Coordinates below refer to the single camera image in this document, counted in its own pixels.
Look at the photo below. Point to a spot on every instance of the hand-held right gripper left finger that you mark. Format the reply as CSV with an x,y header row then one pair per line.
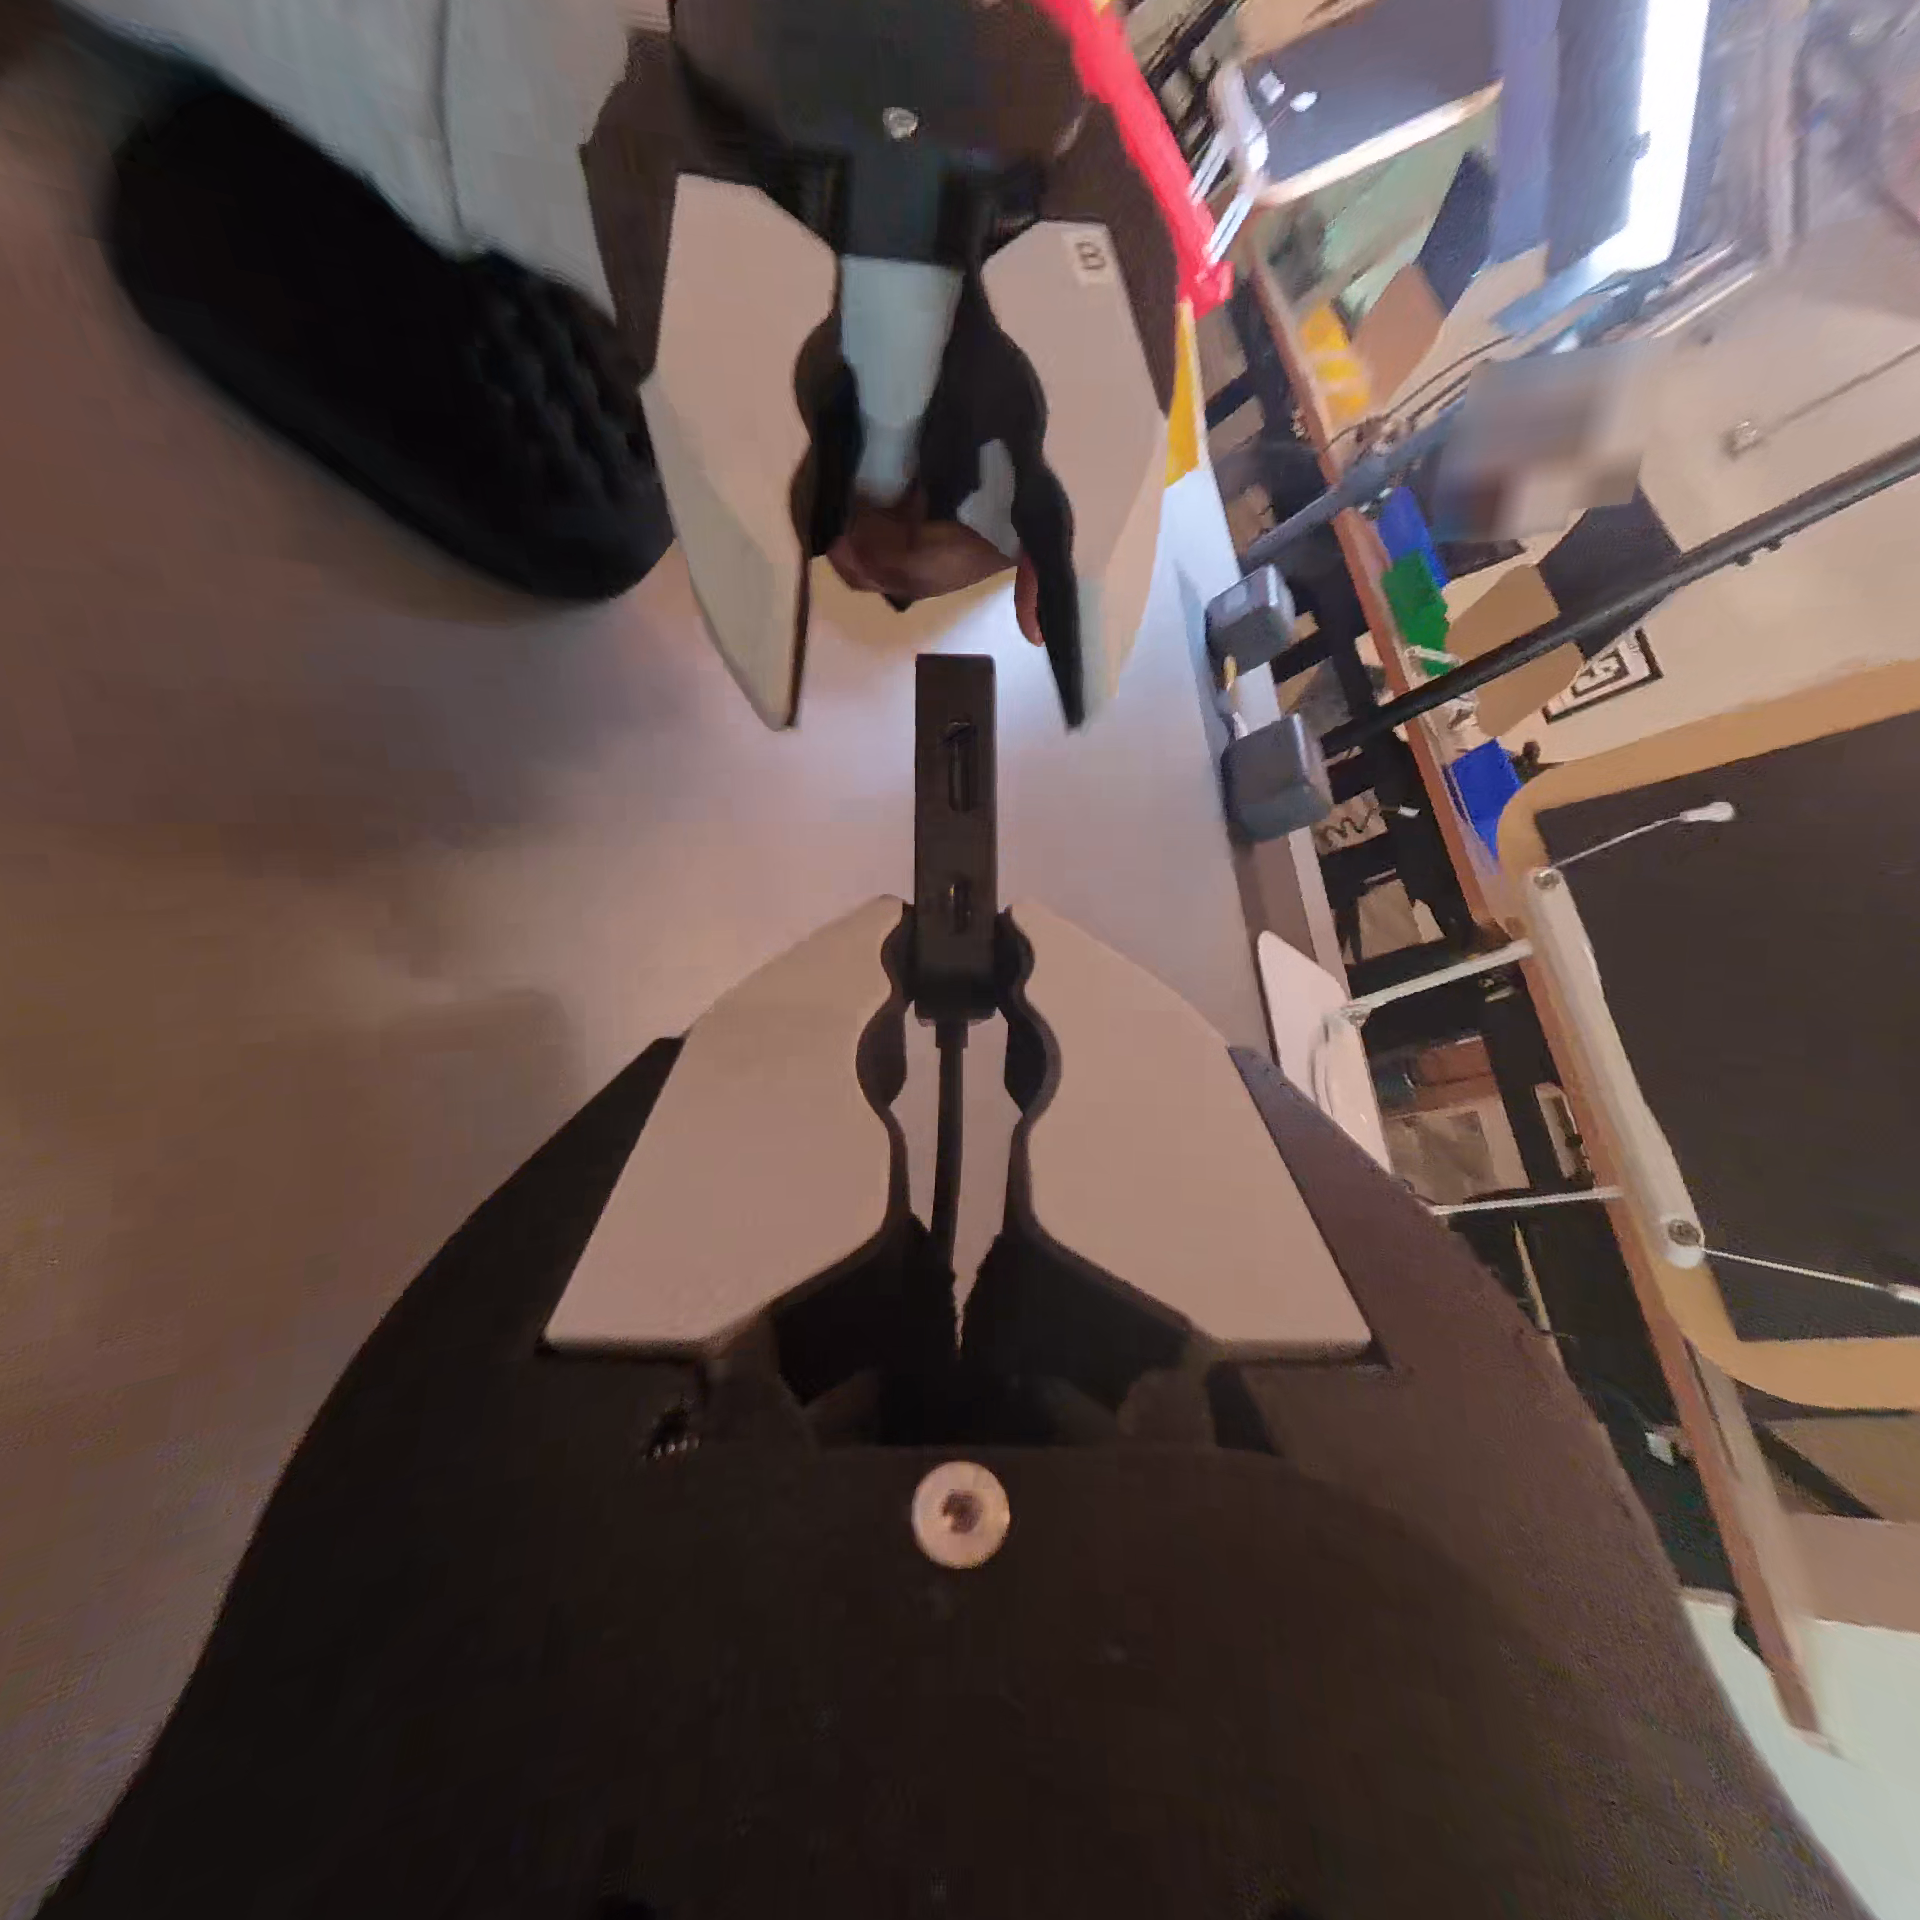
x,y
735,1152

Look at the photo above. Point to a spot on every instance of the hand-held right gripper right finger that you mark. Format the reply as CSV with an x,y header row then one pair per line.
x,y
1185,1169

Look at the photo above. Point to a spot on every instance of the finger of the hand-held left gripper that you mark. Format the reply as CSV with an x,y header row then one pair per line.
x,y
1111,451
735,451

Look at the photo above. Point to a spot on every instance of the yellow plastic bin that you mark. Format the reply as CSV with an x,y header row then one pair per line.
x,y
1184,396

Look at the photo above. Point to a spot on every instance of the red plastic bin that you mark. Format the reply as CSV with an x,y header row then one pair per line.
x,y
1139,117

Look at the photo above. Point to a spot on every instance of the silver USB hub adapter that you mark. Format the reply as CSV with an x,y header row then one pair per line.
x,y
955,781

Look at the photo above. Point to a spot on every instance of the person's left forearm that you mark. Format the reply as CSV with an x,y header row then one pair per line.
x,y
375,106

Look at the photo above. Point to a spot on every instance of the person's left hand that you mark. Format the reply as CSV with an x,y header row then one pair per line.
x,y
916,556

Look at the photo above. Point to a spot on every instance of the grey box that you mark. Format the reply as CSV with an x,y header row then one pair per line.
x,y
1249,617
1274,781

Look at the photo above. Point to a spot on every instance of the black quilted pad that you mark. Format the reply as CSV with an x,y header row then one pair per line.
x,y
451,390

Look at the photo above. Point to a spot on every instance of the blue plastic bin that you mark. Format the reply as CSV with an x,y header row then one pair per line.
x,y
1482,794
1407,533

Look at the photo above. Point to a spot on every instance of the green plastic bin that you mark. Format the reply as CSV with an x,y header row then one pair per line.
x,y
1412,599

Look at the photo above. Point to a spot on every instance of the tilted board on white stand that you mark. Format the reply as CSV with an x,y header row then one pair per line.
x,y
1350,90

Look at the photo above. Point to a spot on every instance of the square marker sign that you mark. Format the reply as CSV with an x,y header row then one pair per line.
x,y
1604,678

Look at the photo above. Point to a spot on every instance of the black metal pole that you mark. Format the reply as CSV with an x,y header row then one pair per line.
x,y
1650,586

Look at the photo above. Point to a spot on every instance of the long wooden desk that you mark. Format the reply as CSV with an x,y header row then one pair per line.
x,y
1702,1441

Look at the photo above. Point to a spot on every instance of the black board with wooden rim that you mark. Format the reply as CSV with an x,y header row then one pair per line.
x,y
1770,1019

